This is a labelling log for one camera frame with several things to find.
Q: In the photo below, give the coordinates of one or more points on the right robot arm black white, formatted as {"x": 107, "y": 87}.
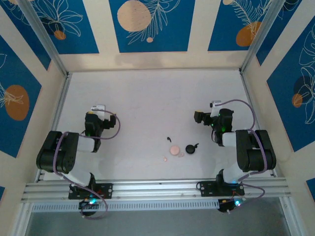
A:
{"x": 256, "y": 152}

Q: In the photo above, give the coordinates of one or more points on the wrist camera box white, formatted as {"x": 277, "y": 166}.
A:
{"x": 216, "y": 104}
{"x": 98, "y": 108}

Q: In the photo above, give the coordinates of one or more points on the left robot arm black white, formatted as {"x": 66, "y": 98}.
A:
{"x": 59, "y": 152}

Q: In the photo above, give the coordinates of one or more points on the aluminium mounting rail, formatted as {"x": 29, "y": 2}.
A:
{"x": 152, "y": 190}

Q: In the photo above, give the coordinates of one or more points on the aluminium table side rail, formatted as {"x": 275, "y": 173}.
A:
{"x": 247, "y": 93}
{"x": 60, "y": 103}

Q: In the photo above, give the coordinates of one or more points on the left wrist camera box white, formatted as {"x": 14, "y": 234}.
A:
{"x": 98, "y": 108}

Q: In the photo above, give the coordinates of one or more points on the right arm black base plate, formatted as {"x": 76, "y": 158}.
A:
{"x": 206, "y": 189}

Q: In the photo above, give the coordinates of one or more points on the aluminium frame post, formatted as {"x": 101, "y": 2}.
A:
{"x": 44, "y": 37}
{"x": 263, "y": 37}

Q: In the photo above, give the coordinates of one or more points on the aluminium lower frame bar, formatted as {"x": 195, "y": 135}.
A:
{"x": 23, "y": 221}
{"x": 290, "y": 216}

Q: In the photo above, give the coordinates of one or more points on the pink round earbud charging case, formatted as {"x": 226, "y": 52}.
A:
{"x": 174, "y": 150}

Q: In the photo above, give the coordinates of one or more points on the black round earbud charging case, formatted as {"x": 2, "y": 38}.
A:
{"x": 190, "y": 149}

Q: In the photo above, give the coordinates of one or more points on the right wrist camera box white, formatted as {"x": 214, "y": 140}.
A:
{"x": 216, "y": 104}

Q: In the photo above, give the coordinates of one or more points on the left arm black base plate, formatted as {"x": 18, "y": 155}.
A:
{"x": 108, "y": 190}

